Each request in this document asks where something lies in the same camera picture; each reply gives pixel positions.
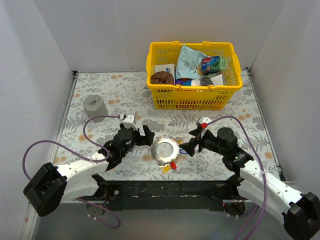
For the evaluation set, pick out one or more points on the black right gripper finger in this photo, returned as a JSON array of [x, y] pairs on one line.
[[189, 147], [196, 133]]

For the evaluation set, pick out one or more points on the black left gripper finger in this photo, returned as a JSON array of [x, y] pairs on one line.
[[148, 137], [131, 146]]

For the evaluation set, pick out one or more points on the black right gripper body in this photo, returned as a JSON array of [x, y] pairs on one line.
[[200, 139]]

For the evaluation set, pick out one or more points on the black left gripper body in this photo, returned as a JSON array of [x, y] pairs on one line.
[[139, 136]]

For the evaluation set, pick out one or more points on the red key tag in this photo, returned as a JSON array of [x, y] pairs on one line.
[[173, 165]]

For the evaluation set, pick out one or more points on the yellow key tag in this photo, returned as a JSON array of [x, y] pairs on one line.
[[166, 169]]

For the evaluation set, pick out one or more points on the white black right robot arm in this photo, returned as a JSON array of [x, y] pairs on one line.
[[298, 212]]

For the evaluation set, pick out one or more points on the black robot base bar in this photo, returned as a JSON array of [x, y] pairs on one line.
[[216, 195]]

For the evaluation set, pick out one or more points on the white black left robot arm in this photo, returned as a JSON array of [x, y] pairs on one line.
[[53, 185]]

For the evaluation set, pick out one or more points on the grey cylinder block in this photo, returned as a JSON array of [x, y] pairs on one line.
[[95, 107]]

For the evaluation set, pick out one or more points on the floral patterned table mat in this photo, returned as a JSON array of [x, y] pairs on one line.
[[127, 92]]

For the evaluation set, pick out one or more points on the white paper item in basket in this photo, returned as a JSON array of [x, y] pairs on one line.
[[214, 80]]

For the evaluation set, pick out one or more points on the yellow plastic shopping basket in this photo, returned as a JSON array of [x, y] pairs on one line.
[[186, 93]]

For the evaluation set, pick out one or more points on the brown round pouch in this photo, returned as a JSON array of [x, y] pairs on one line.
[[162, 78]]

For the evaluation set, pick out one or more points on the light blue chips bag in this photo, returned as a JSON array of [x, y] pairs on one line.
[[189, 63]]

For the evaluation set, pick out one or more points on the white box in basket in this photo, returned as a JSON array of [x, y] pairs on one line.
[[168, 68]]

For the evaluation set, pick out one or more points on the green sponge pack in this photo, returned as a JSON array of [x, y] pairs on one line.
[[213, 64]]

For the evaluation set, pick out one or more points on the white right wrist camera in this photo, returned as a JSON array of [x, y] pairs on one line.
[[203, 122]]

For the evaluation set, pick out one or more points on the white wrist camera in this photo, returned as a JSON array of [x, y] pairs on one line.
[[203, 122], [128, 121]]

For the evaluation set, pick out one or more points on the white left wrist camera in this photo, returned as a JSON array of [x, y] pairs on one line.
[[128, 121]]

